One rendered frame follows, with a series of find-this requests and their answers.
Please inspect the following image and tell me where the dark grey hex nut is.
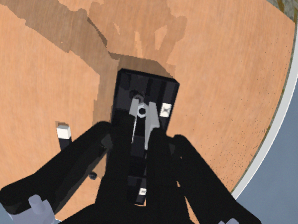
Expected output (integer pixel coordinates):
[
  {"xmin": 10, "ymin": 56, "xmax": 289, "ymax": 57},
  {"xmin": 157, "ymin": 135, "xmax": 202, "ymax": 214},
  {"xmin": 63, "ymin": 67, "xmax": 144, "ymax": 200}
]
[
  {"xmin": 133, "ymin": 93, "xmax": 144, "ymax": 104},
  {"xmin": 89, "ymin": 172, "xmax": 97, "ymax": 180}
]

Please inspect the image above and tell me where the black rack of three bins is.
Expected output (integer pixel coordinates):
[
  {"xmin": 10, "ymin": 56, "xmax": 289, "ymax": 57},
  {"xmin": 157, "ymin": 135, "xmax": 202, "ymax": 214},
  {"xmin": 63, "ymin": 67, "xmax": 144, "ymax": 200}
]
[{"xmin": 111, "ymin": 68, "xmax": 180, "ymax": 205}]

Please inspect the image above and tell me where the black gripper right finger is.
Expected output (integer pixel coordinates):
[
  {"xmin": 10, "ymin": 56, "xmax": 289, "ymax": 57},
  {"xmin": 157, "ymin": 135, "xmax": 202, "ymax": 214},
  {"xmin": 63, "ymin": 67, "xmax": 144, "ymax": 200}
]
[{"xmin": 145, "ymin": 102, "xmax": 262, "ymax": 224}]

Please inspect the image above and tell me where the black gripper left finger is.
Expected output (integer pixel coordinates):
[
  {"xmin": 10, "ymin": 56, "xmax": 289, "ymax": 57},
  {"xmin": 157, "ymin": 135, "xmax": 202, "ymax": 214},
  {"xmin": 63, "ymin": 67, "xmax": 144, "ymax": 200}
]
[{"xmin": 0, "ymin": 99, "xmax": 139, "ymax": 224}]

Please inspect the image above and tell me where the white hex nut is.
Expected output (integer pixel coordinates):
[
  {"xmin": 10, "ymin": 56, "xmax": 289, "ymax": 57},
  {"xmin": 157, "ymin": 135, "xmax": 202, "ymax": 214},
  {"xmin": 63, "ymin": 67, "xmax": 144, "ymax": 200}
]
[{"xmin": 137, "ymin": 102, "xmax": 148, "ymax": 118}]

